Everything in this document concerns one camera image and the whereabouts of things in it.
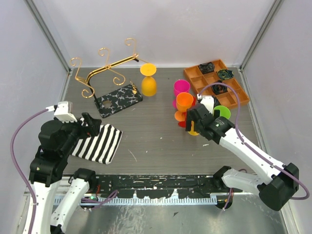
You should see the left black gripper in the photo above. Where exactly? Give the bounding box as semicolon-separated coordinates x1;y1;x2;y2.
56;111;102;155

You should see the white slotted cable duct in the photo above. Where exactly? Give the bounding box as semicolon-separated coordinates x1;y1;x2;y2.
55;196;217;207

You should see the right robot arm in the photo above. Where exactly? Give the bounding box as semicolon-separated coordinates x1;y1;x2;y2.
186;103;299;211

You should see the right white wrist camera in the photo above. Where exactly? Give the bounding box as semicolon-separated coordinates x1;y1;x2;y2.
196;94;215;114

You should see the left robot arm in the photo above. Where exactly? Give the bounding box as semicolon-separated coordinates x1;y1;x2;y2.
10;112;101;234

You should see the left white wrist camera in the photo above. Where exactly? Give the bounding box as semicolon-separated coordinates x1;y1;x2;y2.
46;101;78;123

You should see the gold wine glass rack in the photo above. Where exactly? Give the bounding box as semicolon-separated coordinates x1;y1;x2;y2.
70;38;143;118

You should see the dark rose top left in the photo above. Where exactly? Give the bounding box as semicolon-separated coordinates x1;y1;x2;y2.
198;62;215;75

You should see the orange compartment tray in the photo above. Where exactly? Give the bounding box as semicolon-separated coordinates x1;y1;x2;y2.
184;59;250;109

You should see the dark red rose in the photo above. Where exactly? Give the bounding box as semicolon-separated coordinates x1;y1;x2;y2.
211;80;228;95

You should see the yellow plastic wine glass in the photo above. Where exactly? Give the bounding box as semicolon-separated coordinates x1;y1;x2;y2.
140;63;157;97

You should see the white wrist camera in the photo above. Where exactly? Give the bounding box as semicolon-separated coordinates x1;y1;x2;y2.
46;101;78;123
196;94;215;114

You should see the red plastic wine glass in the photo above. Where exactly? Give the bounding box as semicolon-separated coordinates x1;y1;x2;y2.
178;96;196;128

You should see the orange plastic wine glass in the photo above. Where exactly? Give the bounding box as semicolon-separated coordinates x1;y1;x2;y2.
173;92;194;121

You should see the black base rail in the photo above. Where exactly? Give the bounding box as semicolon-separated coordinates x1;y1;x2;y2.
68;173;244;200

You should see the green plastic wine glass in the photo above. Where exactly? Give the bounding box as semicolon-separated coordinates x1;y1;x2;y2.
213;105;231;119

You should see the pink plastic wine glass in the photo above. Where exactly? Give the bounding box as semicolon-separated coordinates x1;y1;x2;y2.
173;79;191;106

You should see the dark green rose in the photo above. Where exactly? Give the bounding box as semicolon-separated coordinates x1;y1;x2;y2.
217;69;234;80

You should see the black white striped cloth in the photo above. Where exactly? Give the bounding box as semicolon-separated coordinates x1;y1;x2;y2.
71;124;123;165

